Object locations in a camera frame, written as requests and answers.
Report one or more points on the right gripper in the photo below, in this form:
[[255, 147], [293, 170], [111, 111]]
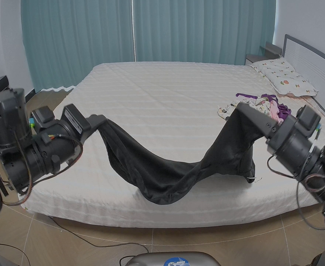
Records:
[[292, 148]]

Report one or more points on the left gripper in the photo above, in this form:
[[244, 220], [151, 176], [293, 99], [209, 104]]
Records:
[[54, 145]]

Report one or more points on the black T-shirt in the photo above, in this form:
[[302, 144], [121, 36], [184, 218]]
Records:
[[179, 176]]

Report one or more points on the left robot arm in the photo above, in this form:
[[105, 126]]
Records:
[[7, 115]]

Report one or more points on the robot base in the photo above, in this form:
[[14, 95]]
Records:
[[151, 260]]

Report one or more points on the bed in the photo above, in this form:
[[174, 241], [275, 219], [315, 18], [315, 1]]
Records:
[[151, 93]]

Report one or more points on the purple garment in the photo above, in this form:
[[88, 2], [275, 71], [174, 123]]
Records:
[[284, 111]]

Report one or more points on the pink garment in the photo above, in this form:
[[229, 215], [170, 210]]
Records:
[[273, 112]]

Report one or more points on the white printed pillow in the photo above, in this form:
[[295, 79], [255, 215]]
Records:
[[284, 76]]

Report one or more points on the white printed pyjama top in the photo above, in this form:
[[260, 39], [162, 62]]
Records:
[[225, 109]]

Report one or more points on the grey bedside table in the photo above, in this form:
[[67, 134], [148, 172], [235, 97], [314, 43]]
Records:
[[272, 48]]

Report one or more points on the blue-green curtain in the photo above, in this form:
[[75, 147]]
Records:
[[201, 23], [76, 32]]

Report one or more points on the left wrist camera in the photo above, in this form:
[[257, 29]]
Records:
[[43, 118]]

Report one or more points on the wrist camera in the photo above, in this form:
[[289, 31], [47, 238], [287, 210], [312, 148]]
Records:
[[43, 118], [308, 119]]

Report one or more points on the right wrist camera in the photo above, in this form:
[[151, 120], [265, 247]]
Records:
[[308, 119]]

